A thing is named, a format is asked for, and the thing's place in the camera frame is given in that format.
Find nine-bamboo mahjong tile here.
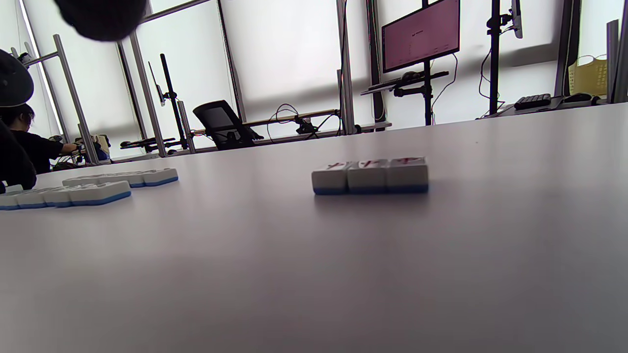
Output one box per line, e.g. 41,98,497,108
69,180,131,206

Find monitor with pink screen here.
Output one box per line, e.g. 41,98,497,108
382,0,461,73

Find grey-backed monitor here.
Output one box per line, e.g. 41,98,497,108
510,0,523,39

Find seven-bamboo mahjong tile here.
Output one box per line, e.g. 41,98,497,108
17,189,48,209

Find nine-circle mahjong tile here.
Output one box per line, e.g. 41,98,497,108
142,168,179,187

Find aluminium profile frame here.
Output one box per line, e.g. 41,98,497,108
10,34,100,165
606,0,628,104
129,0,357,157

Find black monitor stand with tray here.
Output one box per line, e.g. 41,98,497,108
476,0,614,119
361,0,450,127
120,53,197,154

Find black keyboard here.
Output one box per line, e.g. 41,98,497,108
514,93,552,110

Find red-symbol mahjong tile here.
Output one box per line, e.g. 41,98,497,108
347,159,391,195
387,157,429,194
312,162,351,196

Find white standing desk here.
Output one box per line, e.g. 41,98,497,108
110,122,393,162

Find eight-bamboo mahjong tile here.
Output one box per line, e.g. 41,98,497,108
43,185,74,208

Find black mesh office chair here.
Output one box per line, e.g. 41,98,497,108
192,100,264,151

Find person's left hand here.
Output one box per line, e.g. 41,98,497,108
0,120,38,193

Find person's right hand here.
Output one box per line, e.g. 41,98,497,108
53,0,148,43

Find yellow plastic basket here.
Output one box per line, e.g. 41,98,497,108
568,55,609,97

